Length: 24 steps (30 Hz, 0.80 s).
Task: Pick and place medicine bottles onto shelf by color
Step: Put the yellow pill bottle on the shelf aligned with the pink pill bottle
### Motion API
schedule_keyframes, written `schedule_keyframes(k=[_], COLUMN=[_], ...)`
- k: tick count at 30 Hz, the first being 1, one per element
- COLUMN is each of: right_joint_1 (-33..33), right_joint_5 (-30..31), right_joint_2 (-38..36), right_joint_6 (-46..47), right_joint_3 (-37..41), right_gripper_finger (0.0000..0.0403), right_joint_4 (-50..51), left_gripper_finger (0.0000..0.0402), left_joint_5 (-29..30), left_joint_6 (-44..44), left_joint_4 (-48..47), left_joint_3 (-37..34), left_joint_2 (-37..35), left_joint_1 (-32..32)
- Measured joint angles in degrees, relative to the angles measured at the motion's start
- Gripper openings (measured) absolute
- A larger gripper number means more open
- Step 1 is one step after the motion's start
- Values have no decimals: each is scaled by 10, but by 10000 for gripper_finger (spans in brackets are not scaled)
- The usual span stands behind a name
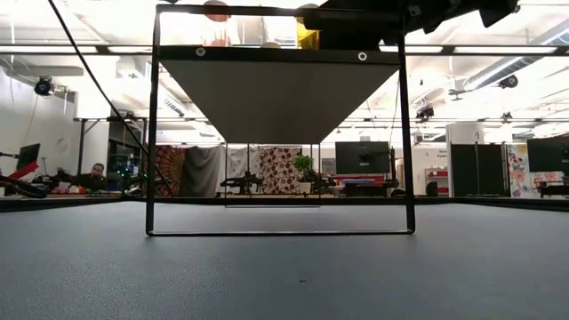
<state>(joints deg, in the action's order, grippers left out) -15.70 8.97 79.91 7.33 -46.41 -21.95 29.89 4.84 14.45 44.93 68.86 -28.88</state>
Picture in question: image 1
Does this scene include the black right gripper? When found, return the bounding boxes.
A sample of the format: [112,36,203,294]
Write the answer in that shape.
[304,0,479,50]

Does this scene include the amber pill bottle white cap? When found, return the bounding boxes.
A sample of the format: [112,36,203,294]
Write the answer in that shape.
[295,3,322,51]

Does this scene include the wooden shelf with black frame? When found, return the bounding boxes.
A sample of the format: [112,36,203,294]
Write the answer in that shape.
[145,3,417,237]

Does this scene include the pink pill bottle white cap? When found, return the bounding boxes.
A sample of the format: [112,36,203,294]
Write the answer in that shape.
[199,0,236,48]

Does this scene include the red storage bin shelf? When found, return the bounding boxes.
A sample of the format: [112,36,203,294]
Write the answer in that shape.
[424,166,451,196]

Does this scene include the black computer monitor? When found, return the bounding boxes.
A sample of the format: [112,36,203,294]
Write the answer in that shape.
[334,140,392,176]
[15,142,42,175]
[526,135,569,175]

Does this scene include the small background potted plant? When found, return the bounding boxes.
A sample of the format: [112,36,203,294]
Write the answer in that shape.
[292,154,316,196]

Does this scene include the white round column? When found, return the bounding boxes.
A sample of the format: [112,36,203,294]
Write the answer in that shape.
[445,122,485,146]

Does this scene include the background work table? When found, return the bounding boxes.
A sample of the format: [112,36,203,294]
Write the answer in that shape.
[326,173,400,198]

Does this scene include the red circle patterned cloth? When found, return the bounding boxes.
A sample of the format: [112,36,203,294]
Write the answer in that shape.
[259,146,304,196]

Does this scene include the black ceiling projector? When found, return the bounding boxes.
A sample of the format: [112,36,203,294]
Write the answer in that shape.
[496,74,520,90]

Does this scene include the white patterned cloth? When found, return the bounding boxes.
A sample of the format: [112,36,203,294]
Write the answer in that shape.
[225,146,261,179]

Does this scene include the black room partition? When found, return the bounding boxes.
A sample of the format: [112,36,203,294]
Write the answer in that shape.
[450,142,511,198]

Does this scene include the black robot on background table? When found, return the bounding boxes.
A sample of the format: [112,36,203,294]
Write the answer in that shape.
[225,171,264,196]

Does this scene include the grey hanging cloth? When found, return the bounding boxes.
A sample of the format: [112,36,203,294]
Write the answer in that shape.
[180,145,227,198]

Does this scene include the floral patterned panel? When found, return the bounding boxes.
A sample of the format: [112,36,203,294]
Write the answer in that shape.
[506,142,555,199]

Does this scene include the orange mandala tapestry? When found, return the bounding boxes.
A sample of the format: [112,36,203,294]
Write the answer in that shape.
[154,144,188,198]

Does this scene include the black metal rack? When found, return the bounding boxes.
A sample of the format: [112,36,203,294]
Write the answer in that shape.
[73,115,148,197]

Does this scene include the person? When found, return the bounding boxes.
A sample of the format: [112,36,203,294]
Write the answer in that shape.
[70,162,109,193]

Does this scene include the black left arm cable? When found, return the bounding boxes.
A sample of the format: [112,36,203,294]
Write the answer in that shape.
[46,0,175,197]

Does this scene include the black ceiling rail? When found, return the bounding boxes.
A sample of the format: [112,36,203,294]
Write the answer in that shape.
[0,43,569,57]

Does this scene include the black aluminium table frame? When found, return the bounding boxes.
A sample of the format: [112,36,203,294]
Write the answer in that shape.
[0,193,569,213]

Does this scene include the black ceiling camera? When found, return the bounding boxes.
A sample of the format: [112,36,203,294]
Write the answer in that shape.
[33,75,56,99]

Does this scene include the black corrugated cable conduit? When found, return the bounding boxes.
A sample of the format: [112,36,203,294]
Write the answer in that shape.
[0,173,48,200]

